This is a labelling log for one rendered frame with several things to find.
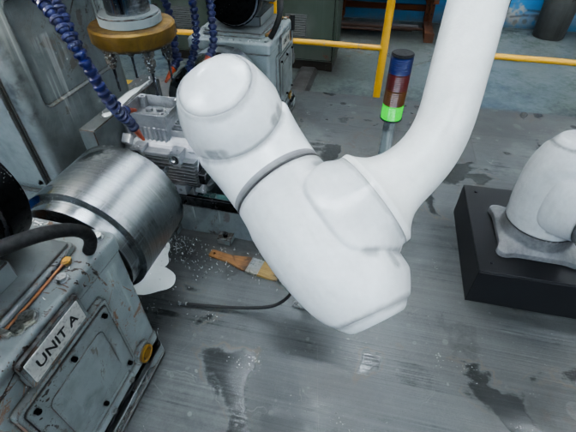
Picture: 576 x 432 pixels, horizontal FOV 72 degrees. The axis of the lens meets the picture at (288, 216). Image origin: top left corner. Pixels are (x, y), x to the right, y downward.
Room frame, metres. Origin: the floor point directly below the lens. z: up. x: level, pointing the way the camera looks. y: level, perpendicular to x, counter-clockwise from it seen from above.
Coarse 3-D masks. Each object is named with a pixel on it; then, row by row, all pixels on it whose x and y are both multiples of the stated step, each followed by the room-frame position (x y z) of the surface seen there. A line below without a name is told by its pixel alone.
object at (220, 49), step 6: (216, 48) 1.23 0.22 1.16; (222, 48) 1.23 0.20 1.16; (228, 48) 1.24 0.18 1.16; (234, 48) 1.28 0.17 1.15; (198, 54) 1.22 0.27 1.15; (204, 54) 1.19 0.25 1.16; (216, 54) 1.18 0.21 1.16; (240, 54) 1.23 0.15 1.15; (198, 60) 1.14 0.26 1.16; (180, 72) 1.11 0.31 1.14; (186, 72) 1.11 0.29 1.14; (174, 78) 1.12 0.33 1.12; (180, 78) 1.12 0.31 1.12; (174, 84) 1.12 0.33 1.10; (174, 90) 1.12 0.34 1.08; (174, 96) 1.12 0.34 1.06
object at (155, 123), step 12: (144, 96) 0.95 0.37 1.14; (156, 96) 0.95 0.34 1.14; (144, 108) 0.94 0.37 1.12; (156, 108) 0.90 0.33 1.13; (144, 120) 0.85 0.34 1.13; (156, 120) 0.85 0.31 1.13; (168, 120) 0.85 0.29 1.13; (132, 132) 0.86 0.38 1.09; (144, 132) 0.86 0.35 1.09; (156, 132) 0.85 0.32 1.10; (168, 132) 0.84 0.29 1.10
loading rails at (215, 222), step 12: (216, 192) 0.90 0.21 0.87; (192, 204) 0.81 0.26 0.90; (204, 204) 0.80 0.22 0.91; (216, 204) 0.79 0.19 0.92; (228, 204) 0.78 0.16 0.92; (192, 216) 0.81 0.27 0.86; (204, 216) 0.80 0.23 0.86; (216, 216) 0.79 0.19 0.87; (228, 216) 0.79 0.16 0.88; (240, 216) 0.78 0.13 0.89; (180, 228) 0.81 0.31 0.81; (192, 228) 0.81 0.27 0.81; (204, 228) 0.81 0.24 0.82; (216, 228) 0.80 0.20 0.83; (228, 228) 0.79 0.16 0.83; (240, 228) 0.78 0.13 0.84; (228, 240) 0.76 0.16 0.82; (252, 240) 0.77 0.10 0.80
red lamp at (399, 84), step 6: (390, 78) 1.04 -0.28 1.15; (396, 78) 1.02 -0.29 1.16; (402, 78) 1.02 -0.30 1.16; (408, 78) 1.03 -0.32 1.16; (390, 84) 1.03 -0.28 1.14; (396, 84) 1.02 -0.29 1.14; (402, 84) 1.02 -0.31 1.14; (390, 90) 1.03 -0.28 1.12; (396, 90) 1.02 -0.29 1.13; (402, 90) 1.02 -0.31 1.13
